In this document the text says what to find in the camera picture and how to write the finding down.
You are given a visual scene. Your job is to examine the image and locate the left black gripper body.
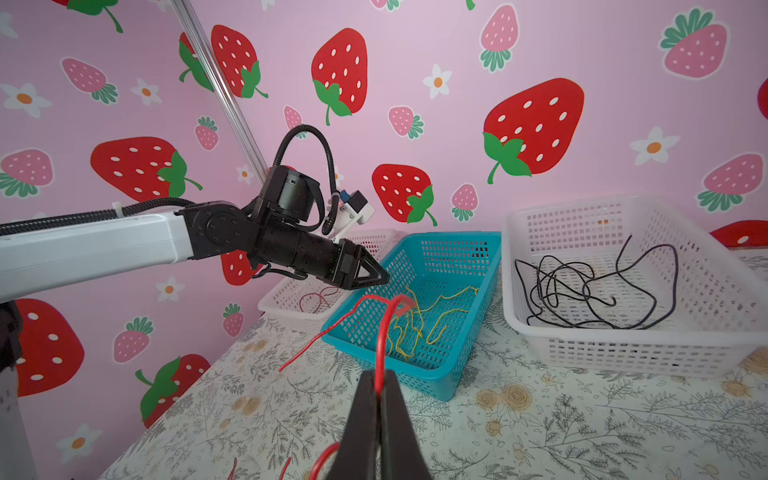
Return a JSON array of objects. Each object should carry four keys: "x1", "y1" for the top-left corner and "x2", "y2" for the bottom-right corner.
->
[{"x1": 263, "y1": 232, "x2": 360, "y2": 290}]

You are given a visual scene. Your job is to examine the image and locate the right white plastic basket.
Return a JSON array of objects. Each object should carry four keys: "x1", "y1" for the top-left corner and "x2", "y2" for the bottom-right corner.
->
[{"x1": 501, "y1": 196, "x2": 767, "y2": 378}]

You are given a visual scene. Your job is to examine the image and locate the left white plastic basket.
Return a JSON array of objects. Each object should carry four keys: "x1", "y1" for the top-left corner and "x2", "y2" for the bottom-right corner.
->
[{"x1": 258, "y1": 229, "x2": 402, "y2": 334}]

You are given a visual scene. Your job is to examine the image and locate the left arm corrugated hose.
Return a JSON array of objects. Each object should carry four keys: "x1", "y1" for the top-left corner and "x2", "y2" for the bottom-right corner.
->
[{"x1": 0, "y1": 124, "x2": 337, "y2": 236}]

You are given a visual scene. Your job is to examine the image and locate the teal plastic basket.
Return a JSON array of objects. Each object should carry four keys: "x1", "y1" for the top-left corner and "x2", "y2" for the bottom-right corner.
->
[{"x1": 322, "y1": 232, "x2": 501, "y2": 401}]

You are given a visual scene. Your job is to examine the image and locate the left corner aluminium post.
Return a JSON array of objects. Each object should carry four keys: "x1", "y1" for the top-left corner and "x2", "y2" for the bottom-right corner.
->
[{"x1": 171, "y1": 0, "x2": 268, "y2": 183}]

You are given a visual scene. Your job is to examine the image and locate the white plastic basket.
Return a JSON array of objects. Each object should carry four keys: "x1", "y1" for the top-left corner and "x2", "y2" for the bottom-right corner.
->
[
  {"x1": 258, "y1": 229, "x2": 402, "y2": 334},
  {"x1": 501, "y1": 196, "x2": 767, "y2": 378}
]

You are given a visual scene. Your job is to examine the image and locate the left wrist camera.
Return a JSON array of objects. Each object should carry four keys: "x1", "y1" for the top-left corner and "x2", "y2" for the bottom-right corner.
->
[{"x1": 328, "y1": 190, "x2": 375, "y2": 243}]

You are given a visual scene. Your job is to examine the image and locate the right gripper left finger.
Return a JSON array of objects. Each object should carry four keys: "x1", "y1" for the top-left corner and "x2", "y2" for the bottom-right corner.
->
[{"x1": 327, "y1": 370, "x2": 380, "y2": 480}]

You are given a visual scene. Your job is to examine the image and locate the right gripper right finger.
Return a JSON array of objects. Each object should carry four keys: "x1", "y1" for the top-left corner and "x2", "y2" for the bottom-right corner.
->
[{"x1": 379, "y1": 370, "x2": 432, "y2": 480}]

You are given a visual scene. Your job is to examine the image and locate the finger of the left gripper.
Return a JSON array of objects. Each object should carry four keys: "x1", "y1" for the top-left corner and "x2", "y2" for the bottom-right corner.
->
[{"x1": 335, "y1": 239, "x2": 390, "y2": 290}]

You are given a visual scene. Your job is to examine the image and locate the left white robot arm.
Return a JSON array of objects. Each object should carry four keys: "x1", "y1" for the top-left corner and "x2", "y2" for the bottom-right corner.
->
[{"x1": 1, "y1": 165, "x2": 389, "y2": 479}]

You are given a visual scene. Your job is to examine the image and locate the red cable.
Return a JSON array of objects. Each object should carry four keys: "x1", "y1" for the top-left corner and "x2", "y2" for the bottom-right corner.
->
[
  {"x1": 298, "y1": 285, "x2": 343, "y2": 314},
  {"x1": 224, "y1": 293, "x2": 416, "y2": 480}
]

